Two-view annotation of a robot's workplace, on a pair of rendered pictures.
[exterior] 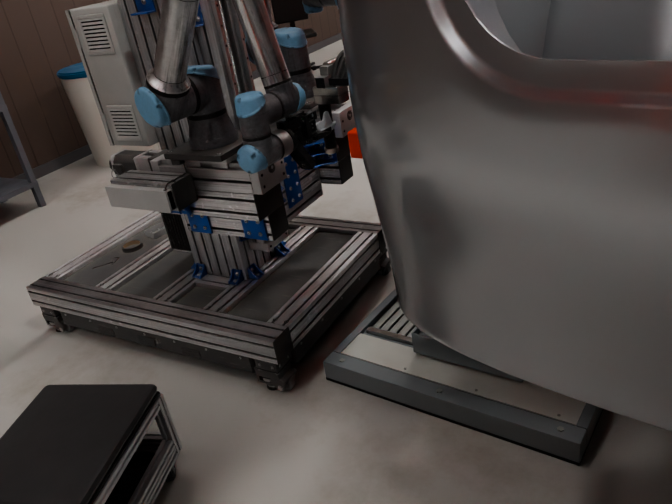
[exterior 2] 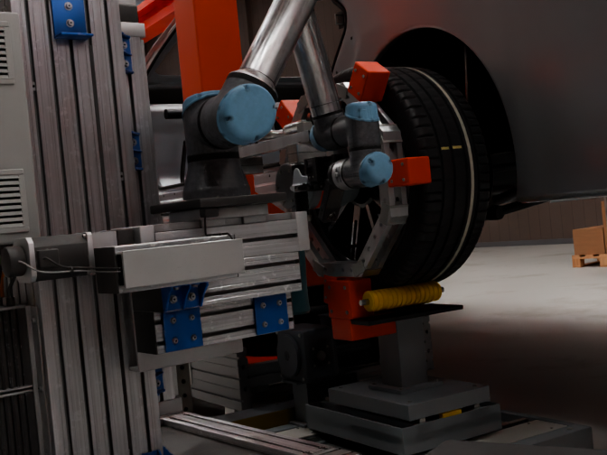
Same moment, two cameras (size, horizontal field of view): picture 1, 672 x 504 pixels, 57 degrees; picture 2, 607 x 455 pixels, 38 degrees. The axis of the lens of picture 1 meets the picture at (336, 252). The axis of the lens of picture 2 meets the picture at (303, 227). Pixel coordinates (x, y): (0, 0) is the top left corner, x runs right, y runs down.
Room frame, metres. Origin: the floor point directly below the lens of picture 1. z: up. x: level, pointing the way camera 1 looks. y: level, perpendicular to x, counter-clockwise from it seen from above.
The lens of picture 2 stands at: (1.04, 2.08, 0.76)
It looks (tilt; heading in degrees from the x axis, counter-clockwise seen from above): 1 degrees down; 289
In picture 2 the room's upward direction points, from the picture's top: 6 degrees counter-clockwise
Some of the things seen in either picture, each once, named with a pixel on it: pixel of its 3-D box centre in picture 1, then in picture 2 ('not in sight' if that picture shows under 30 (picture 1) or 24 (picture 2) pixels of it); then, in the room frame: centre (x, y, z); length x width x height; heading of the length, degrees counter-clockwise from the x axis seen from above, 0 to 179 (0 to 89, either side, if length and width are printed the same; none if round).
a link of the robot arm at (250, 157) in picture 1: (259, 153); (367, 169); (1.54, 0.15, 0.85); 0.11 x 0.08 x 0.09; 141
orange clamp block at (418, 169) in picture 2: (369, 139); (408, 171); (1.50, -0.13, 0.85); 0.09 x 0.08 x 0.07; 140
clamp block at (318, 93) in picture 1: (330, 92); (306, 152); (1.75, -0.06, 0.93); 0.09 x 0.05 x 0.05; 50
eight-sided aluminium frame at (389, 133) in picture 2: not in sight; (338, 182); (1.75, -0.33, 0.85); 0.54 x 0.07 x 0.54; 140
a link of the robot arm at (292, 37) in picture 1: (289, 48); not in sight; (2.26, 0.04, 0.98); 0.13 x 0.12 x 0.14; 42
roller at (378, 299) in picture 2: not in sight; (402, 295); (1.59, -0.33, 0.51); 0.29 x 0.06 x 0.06; 50
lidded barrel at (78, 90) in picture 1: (113, 110); not in sight; (4.82, 1.50, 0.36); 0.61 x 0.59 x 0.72; 146
